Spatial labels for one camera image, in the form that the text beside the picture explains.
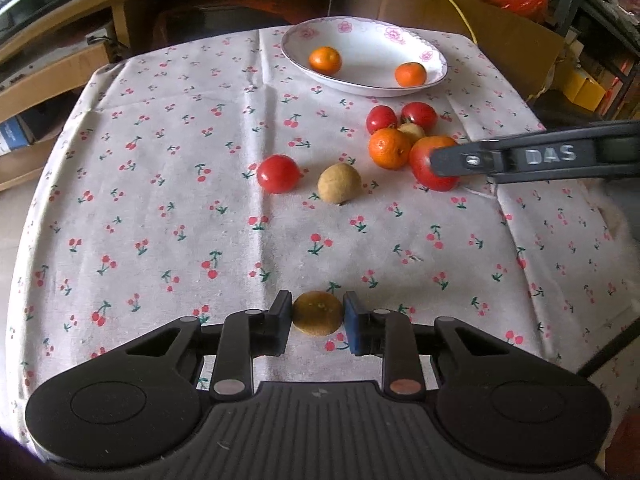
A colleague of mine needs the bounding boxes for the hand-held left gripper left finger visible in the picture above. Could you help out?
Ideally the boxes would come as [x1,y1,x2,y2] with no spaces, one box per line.
[125,290,293,402]

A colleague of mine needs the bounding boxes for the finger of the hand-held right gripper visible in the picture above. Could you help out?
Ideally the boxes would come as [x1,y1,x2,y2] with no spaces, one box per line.
[430,141,495,177]

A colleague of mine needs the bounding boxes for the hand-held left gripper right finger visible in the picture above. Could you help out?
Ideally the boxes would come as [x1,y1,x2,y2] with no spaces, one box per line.
[343,291,511,402]

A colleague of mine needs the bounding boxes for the brown kiwi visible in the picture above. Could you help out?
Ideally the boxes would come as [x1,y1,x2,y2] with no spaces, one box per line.
[397,123,427,144]
[292,291,345,337]
[317,162,362,205]

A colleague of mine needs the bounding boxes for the red tomato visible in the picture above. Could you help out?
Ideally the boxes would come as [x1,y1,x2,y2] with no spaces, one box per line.
[400,102,439,130]
[256,154,304,194]
[366,105,399,135]
[409,136,462,192]

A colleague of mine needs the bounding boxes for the orange mandarin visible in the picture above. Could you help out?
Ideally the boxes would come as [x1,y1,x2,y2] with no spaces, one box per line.
[394,61,428,88]
[368,128,414,170]
[308,46,343,76]

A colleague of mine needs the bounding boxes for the white floral plate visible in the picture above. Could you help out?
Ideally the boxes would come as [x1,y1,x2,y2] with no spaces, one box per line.
[280,16,449,98]

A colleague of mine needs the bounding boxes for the yellow box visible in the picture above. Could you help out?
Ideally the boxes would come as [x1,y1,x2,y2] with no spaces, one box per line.
[562,62,608,111]

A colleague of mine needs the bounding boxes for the white cherry print tablecloth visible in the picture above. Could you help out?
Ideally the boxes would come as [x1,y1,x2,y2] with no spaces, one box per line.
[0,24,640,443]

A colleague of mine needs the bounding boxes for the large cardboard box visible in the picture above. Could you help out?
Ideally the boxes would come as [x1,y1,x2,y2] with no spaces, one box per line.
[375,0,566,96]

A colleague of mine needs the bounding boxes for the red plastic bag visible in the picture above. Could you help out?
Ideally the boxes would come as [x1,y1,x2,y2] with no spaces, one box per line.
[482,0,548,23]

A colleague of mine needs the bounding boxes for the yellow cable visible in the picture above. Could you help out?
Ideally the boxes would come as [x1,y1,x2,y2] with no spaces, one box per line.
[405,0,551,102]

